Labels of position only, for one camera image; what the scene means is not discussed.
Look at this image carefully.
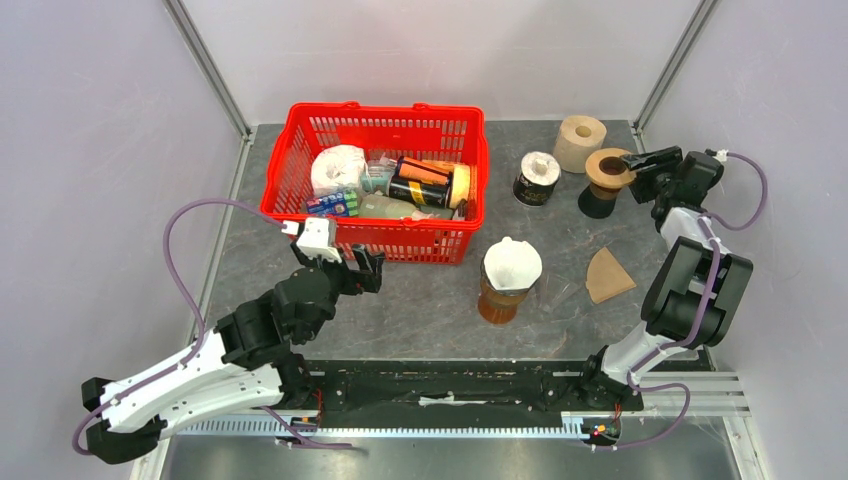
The yellow sponge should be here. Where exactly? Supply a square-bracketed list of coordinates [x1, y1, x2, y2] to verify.
[449, 164, 471, 209]

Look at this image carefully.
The clear glass dripper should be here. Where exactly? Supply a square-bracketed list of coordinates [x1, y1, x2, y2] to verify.
[535, 273, 580, 314]

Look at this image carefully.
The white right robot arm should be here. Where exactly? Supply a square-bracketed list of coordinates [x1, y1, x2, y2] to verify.
[576, 146, 753, 410]

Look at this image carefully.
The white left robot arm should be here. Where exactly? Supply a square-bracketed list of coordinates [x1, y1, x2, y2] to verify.
[73, 244, 385, 465]

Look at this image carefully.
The orange navy can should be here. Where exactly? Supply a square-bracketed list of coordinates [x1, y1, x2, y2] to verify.
[395, 156, 452, 186]

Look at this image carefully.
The amber glass coffee server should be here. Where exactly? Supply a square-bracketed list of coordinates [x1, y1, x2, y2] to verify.
[477, 291, 527, 325]

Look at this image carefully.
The dark glass coffee dripper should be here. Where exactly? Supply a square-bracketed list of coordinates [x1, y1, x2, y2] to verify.
[480, 264, 540, 303]

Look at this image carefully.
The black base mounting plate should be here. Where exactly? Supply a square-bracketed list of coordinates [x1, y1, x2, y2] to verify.
[271, 359, 644, 429]

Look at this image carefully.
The beige toilet paper roll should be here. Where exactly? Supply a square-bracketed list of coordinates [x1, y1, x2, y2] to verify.
[552, 115, 607, 173]

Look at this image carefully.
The black wrapped tissue roll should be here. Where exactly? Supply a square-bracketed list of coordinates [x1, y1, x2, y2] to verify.
[512, 151, 561, 207]

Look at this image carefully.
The black yellow can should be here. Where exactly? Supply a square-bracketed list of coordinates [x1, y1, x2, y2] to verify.
[388, 176, 450, 208]

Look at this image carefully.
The pale green lotion bottle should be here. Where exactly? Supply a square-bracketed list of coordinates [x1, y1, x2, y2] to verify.
[358, 194, 454, 220]

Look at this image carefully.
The dark bottle maroon cap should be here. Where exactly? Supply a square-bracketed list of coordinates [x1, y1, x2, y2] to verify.
[578, 148, 634, 219]

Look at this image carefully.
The brown paper coffee filter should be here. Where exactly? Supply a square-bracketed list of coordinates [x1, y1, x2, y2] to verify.
[585, 247, 637, 304]

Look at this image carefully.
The blue green small box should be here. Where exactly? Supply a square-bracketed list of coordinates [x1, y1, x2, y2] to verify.
[305, 190, 359, 217]

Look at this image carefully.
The light wooden dripper ring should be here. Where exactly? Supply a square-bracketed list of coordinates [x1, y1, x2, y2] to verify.
[584, 147, 639, 190]

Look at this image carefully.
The teal sponge package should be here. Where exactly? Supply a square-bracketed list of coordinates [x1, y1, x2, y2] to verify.
[360, 158, 397, 195]

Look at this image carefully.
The white paper coffee filter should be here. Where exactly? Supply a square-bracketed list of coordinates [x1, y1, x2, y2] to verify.
[482, 236, 543, 291]

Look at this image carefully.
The white wrapped tissue roll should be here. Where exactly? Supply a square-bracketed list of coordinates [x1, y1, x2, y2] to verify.
[310, 144, 367, 196]

